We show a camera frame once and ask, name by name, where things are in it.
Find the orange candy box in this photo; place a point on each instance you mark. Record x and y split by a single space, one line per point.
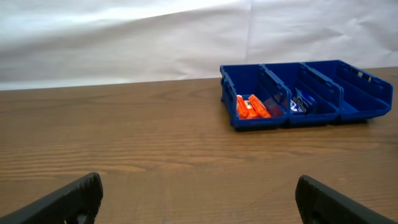
242 109
260 107

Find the blue tray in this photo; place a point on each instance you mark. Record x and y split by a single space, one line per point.
323 116

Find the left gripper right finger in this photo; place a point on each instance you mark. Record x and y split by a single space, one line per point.
326 205

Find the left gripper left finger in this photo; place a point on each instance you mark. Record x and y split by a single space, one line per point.
71 202

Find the blue candy pack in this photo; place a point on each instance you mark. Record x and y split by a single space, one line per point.
293 108
308 101

